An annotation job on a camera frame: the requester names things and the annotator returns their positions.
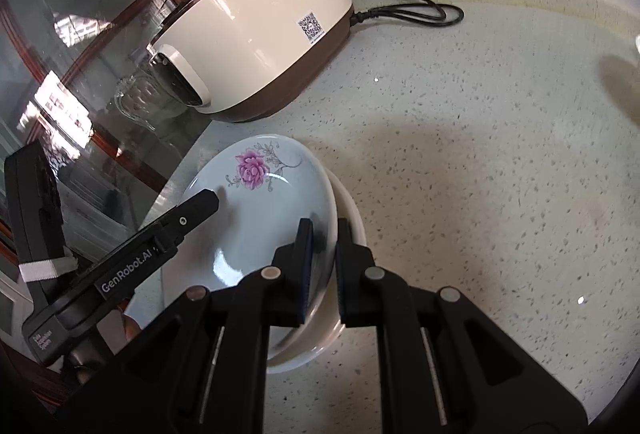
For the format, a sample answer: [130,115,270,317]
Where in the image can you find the white plate pink flower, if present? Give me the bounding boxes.
[162,135,338,373]

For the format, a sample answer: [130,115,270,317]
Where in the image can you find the clear glass pitcher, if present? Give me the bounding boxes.
[113,68,186,132]

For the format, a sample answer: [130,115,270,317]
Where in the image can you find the cream rice cooker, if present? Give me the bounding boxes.
[148,0,354,123]

